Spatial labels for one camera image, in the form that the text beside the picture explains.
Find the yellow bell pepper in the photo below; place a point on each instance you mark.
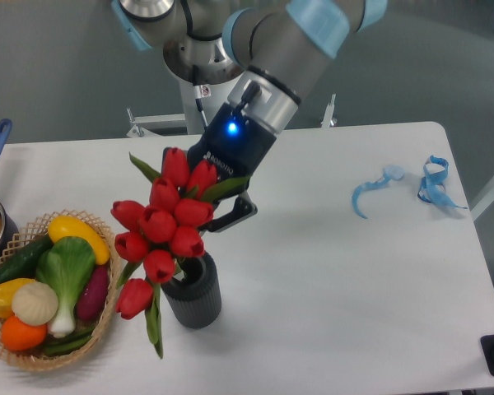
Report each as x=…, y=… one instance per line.
x=7, y=291

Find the red tulip bouquet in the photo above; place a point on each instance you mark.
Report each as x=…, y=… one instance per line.
x=160, y=236

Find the cream white garlic bun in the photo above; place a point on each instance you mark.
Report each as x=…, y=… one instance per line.
x=35, y=303

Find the light blue curled ribbon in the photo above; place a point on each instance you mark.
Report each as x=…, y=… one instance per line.
x=389, y=173

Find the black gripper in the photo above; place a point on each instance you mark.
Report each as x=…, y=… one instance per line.
x=236, y=145

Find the orange fruit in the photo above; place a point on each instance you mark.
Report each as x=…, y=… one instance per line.
x=19, y=336

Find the blue knotted ribbon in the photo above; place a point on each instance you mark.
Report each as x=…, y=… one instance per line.
x=431, y=188

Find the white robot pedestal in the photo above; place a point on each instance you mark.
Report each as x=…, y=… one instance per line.
x=205, y=74

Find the woven wicker basket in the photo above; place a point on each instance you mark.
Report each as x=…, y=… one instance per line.
x=37, y=360

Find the green bok choy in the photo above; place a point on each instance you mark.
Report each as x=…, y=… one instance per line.
x=66, y=268

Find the dark grey ribbed vase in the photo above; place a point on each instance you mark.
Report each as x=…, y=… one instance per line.
x=196, y=299

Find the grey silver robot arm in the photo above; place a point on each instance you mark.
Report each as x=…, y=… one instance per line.
x=242, y=73

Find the green cucumber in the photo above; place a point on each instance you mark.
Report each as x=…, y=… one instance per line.
x=23, y=263

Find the green pea pods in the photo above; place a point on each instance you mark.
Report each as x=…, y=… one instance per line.
x=68, y=344

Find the purple sweet potato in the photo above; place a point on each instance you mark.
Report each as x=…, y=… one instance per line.
x=92, y=299

